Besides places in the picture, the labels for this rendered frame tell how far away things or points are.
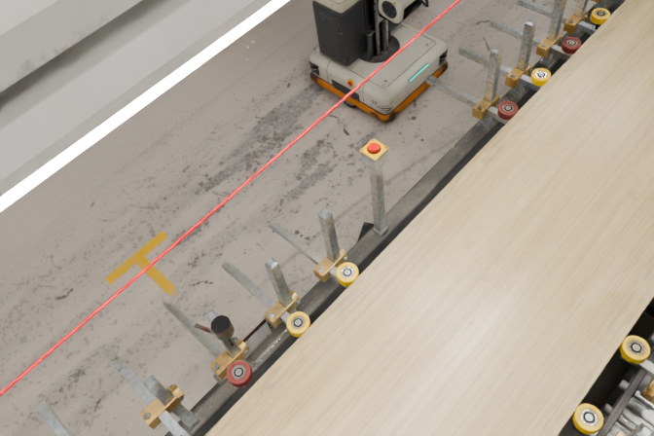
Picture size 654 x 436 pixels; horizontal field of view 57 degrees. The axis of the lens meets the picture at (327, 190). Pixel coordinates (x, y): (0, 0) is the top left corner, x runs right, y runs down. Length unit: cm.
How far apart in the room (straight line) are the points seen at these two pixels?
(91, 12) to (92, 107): 10
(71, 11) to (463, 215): 181
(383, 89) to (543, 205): 154
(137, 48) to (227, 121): 328
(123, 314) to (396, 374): 180
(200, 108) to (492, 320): 265
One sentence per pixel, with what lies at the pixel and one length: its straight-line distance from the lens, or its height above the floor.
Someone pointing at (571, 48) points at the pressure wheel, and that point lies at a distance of 294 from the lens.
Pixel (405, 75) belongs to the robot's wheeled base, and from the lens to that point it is 367.
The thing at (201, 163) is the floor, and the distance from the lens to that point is 380.
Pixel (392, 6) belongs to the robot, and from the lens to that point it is 337.
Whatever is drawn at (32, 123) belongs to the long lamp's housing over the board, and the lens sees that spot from 69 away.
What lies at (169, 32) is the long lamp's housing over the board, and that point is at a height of 237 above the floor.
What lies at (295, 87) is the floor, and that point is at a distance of 409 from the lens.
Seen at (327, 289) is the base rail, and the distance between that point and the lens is 235.
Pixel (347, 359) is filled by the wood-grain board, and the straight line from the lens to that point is 202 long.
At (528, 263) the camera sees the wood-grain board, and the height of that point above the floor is 90.
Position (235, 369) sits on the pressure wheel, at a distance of 207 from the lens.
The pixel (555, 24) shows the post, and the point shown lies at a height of 94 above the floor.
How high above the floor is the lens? 279
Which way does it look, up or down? 53 degrees down
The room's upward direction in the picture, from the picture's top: 11 degrees counter-clockwise
